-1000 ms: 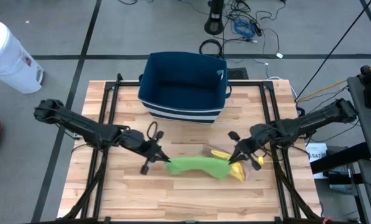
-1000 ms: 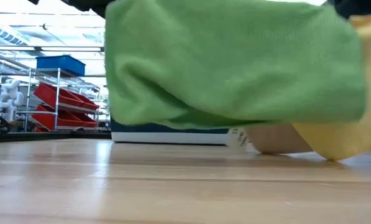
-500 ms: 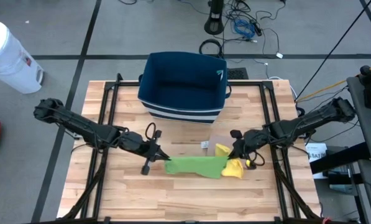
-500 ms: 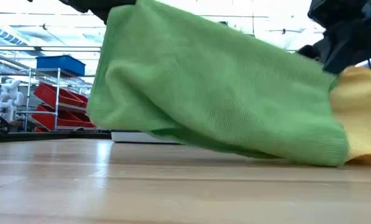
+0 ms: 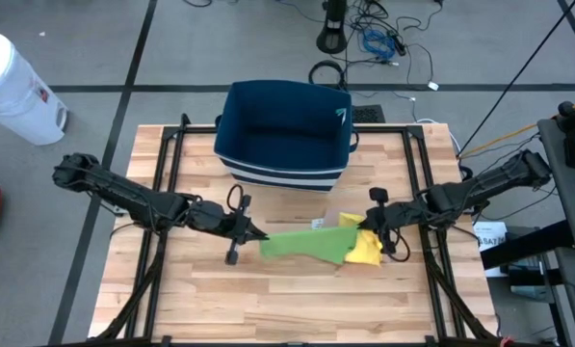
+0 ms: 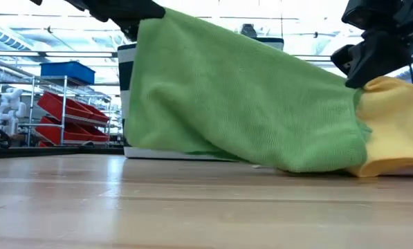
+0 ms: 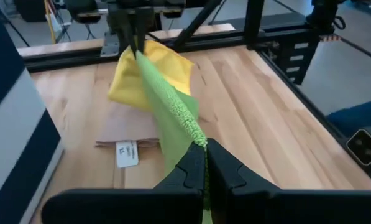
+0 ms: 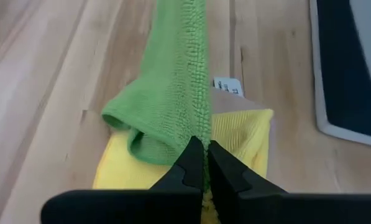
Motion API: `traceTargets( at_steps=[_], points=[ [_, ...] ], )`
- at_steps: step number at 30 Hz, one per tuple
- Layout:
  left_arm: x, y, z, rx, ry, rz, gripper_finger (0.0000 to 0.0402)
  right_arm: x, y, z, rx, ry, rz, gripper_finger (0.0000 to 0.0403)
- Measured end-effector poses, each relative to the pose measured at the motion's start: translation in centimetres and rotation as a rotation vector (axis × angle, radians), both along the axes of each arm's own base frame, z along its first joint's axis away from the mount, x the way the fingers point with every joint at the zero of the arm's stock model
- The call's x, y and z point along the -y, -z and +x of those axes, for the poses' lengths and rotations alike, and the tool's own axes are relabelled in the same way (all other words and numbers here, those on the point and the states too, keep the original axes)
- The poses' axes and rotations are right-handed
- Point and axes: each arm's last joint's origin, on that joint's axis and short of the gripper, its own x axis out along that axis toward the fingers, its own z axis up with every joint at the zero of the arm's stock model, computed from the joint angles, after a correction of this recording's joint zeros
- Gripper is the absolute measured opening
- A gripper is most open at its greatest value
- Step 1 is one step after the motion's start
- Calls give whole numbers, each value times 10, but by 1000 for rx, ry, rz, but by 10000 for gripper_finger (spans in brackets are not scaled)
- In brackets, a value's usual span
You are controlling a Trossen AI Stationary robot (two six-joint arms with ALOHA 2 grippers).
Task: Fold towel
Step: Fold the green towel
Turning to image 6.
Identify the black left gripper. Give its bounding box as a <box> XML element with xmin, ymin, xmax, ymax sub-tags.
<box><xmin>29</xmin><ymin>0</ymin><xmax>166</xmax><ymax>42</ymax></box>

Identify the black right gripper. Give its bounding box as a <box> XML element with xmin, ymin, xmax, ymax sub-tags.
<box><xmin>330</xmin><ymin>0</ymin><xmax>413</xmax><ymax>89</ymax></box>

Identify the navy white striped fabric basket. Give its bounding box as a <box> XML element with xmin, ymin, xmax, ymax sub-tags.
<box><xmin>117</xmin><ymin>37</ymin><xmax>285</xmax><ymax>162</ymax></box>

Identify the metal rack with red bins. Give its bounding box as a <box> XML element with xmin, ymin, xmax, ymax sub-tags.
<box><xmin>26</xmin><ymin>75</ymin><xmax>112</xmax><ymax>148</ymax></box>

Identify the green microfibre towel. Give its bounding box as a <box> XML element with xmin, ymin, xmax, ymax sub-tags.
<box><xmin>125</xmin><ymin>7</ymin><xmax>373</xmax><ymax>174</ymax></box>

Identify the yellow microfibre towel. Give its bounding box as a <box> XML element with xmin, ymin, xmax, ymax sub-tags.
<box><xmin>346</xmin><ymin>75</ymin><xmax>413</xmax><ymax>178</ymax></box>

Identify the black aluminium table frame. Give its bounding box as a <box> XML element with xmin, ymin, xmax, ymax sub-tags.
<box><xmin>0</xmin><ymin>145</ymin><xmax>125</xmax><ymax>160</ymax></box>

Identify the black ceiling cable reel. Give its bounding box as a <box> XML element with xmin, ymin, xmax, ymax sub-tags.
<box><xmin>240</xmin><ymin>23</ymin><xmax>258</xmax><ymax>38</ymax></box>

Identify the blue storage bin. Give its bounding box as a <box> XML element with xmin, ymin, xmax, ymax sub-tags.
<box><xmin>39</xmin><ymin>61</ymin><xmax>96</xmax><ymax>86</ymax></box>

